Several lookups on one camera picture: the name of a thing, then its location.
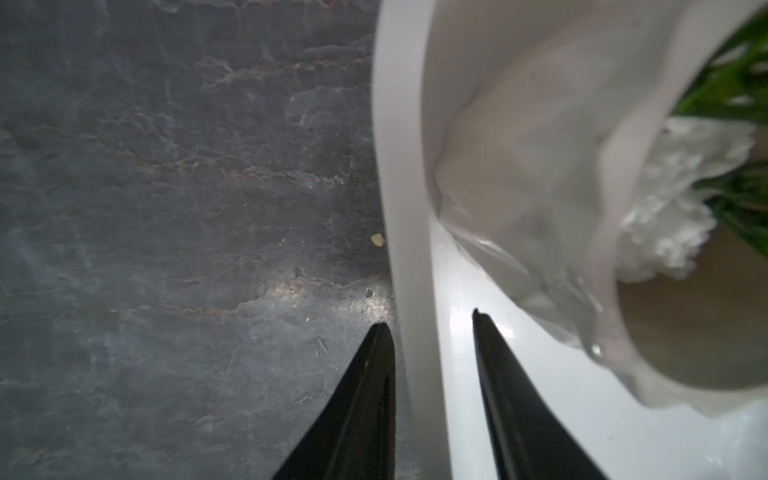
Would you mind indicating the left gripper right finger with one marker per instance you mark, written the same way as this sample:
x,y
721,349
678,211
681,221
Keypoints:
x,y
528,441

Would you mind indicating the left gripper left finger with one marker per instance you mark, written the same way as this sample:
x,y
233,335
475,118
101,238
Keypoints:
x,y
354,436

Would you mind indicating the white plastic storage tray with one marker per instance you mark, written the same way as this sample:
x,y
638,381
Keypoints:
x,y
420,300

